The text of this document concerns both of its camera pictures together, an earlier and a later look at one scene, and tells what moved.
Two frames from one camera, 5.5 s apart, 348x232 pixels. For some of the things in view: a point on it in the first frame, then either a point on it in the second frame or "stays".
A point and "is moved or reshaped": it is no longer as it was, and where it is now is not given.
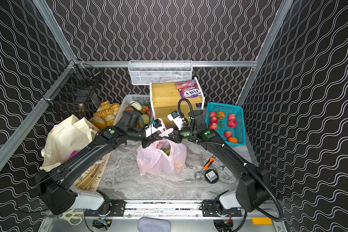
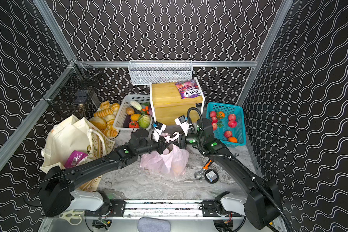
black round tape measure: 211,176 stays
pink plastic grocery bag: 162,155 is moved or reshaped
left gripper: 148,137 to 160,146
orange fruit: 233,139 stays
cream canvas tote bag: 65,137 stays
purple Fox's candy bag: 188,89 stays
